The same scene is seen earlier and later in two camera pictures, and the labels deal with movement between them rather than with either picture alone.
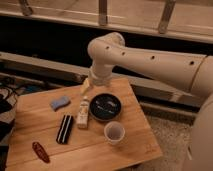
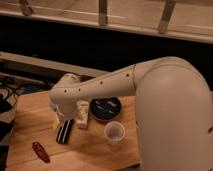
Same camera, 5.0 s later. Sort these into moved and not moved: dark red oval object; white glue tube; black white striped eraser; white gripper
Moved: white gripper
Not moved: white glue tube; black white striped eraser; dark red oval object
